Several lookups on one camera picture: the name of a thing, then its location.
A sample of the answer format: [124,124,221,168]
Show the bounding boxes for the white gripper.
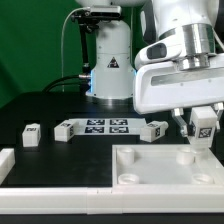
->
[133,61,224,137]

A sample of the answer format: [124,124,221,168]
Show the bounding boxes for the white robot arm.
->
[75,0,224,114]

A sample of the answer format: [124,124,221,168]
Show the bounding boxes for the AprilTag marker sheet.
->
[70,118,146,135]

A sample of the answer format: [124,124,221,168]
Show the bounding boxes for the green backdrop curtain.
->
[0,0,147,107]

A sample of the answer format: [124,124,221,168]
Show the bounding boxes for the white U-shaped obstacle fence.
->
[0,148,224,216]

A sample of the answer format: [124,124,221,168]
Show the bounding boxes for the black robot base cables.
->
[41,75,92,93]

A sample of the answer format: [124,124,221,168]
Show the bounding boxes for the black camera on stand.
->
[70,5,122,79]

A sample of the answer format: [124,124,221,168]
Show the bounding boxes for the white camera cable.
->
[60,7,88,93]

